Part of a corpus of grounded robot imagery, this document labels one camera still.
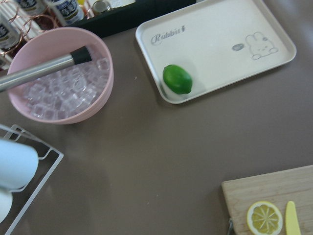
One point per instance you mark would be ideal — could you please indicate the light blue cup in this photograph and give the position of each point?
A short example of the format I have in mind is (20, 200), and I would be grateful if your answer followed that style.
(18, 164)

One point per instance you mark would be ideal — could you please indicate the wooden cutting board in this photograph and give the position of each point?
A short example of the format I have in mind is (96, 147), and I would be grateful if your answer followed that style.
(278, 188)

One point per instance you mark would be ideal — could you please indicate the lemon slice near handle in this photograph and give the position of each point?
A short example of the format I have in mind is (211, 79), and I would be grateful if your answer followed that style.
(264, 218)

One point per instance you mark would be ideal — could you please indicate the white wire cup rack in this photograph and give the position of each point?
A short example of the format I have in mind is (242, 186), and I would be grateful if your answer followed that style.
(49, 158)

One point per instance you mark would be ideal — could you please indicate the steel muddler black tip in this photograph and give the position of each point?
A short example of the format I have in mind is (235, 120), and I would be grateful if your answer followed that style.
(79, 56)

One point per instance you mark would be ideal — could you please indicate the white cup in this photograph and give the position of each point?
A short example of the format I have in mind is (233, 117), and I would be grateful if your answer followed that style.
(6, 200)

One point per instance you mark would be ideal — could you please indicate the green lime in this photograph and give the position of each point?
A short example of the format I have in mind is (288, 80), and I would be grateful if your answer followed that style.
(177, 79)

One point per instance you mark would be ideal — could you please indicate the cream rabbit tray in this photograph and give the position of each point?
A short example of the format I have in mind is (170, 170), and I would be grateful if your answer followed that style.
(218, 42)

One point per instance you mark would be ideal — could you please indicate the dark sauce bottle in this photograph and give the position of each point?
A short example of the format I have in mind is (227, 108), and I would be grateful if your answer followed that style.
(67, 11)

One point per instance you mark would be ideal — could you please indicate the yellow plastic knife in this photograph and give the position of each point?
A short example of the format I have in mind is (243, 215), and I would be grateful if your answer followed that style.
(291, 220)

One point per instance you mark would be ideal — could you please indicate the pink bowl of ice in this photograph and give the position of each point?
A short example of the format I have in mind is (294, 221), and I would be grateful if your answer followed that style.
(70, 95)

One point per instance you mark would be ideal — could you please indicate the copper wire holder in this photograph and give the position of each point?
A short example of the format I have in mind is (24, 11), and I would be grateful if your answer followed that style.
(30, 26)

